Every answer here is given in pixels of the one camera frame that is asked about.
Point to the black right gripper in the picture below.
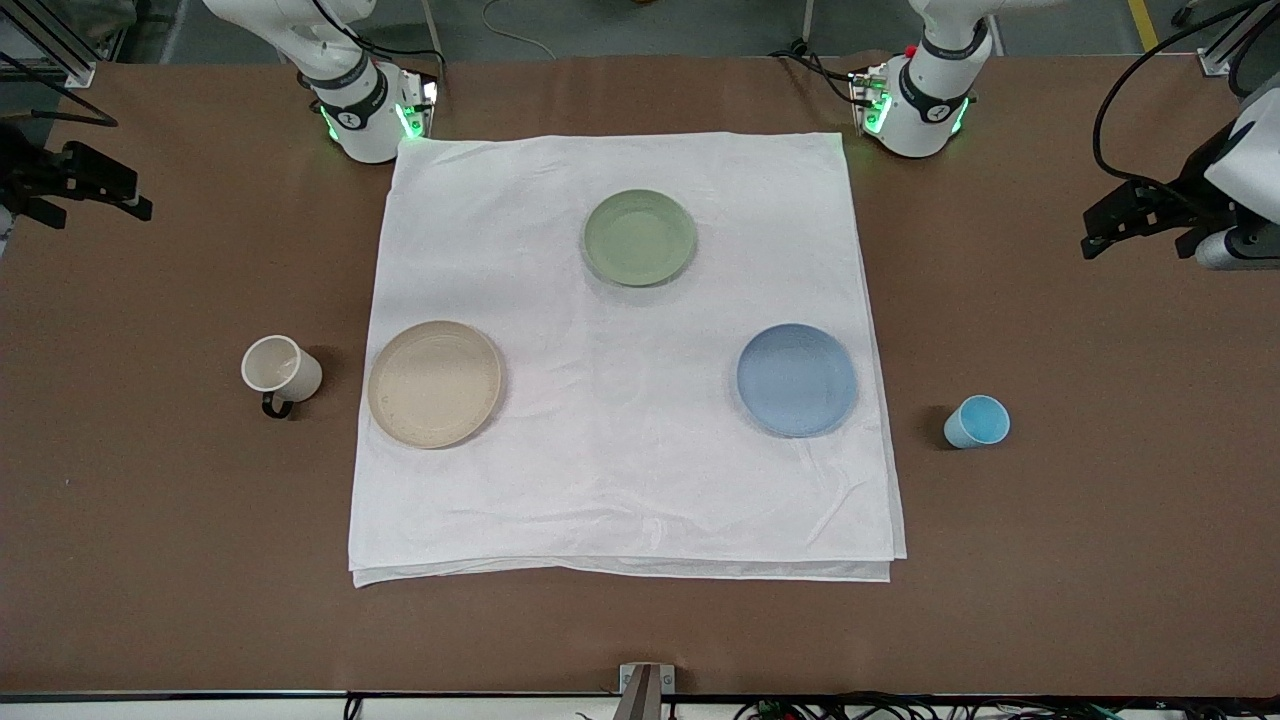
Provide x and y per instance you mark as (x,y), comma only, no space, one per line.
(22,170)

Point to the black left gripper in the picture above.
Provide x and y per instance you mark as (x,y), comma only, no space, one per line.
(1192,187)

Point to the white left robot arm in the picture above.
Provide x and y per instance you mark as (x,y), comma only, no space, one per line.
(920,110)

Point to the blue paper cup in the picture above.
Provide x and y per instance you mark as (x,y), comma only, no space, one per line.
(977,421)

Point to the blue plate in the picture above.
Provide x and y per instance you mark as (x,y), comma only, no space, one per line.
(797,380)

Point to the beige plate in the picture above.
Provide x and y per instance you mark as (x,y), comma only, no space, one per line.
(434,384)

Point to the green plate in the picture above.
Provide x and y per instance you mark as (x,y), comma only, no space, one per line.
(639,237)

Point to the white cloth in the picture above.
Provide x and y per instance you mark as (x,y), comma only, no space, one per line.
(620,400)

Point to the aluminium frame post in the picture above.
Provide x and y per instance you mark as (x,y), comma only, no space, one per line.
(45,45)
(1238,40)

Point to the grey metal table bracket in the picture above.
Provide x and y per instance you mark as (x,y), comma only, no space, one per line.
(646,690)

